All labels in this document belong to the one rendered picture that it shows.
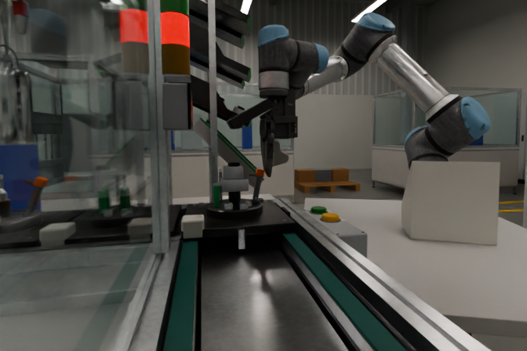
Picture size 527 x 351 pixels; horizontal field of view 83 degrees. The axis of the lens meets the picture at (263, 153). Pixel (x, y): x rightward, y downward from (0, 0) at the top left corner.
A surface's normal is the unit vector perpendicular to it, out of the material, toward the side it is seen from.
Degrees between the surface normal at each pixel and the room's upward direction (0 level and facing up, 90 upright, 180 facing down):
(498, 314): 0
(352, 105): 90
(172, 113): 90
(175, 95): 90
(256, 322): 0
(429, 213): 90
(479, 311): 0
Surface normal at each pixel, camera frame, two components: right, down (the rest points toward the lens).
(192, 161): 0.18, 0.06
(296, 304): -0.01, -1.00
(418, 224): -0.26, 0.06
